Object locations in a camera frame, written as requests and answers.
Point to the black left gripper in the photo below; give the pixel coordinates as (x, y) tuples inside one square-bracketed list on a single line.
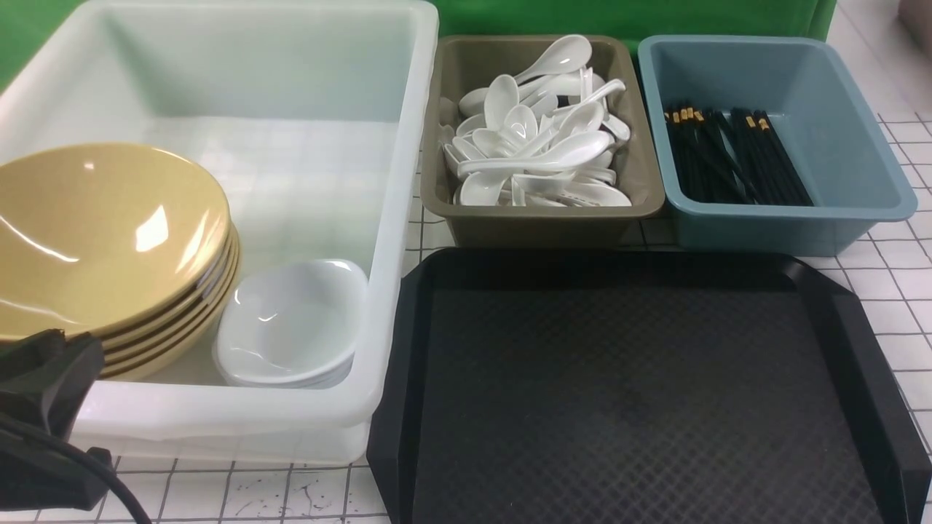
[(45, 379)]

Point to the yellow noodle bowl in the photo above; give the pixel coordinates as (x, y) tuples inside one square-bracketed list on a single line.
[(98, 235)]

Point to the white square sauce dish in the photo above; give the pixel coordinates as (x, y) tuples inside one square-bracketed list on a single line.
[(292, 326)]

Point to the white ceramic soup spoon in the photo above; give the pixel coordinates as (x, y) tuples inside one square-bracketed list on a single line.
[(569, 153)]

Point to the black chopstick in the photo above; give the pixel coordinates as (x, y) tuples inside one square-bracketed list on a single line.
[(772, 184), (793, 191)]

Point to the top stacked yellow bowl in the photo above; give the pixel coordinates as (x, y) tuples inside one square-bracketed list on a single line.
[(187, 303)]

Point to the stacked yellow bowl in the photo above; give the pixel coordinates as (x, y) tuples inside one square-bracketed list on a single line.
[(169, 333), (196, 338), (187, 303)]

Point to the green backdrop board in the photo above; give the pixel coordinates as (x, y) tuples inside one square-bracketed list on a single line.
[(26, 25)]

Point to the large translucent white plastic tub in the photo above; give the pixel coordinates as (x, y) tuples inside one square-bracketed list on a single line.
[(310, 114)]

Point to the black plastic serving tray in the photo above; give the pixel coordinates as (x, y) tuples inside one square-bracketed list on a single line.
[(533, 386)]

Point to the olive green spoon bin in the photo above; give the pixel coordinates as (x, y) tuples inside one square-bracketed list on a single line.
[(477, 110)]

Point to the white spoon top of pile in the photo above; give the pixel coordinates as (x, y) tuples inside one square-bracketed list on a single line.
[(568, 53)]

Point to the black chopsticks bundle in bin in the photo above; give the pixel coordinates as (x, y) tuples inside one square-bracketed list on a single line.
[(707, 171)]

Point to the blue chopstick bin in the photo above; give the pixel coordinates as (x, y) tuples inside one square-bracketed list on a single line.
[(821, 118)]

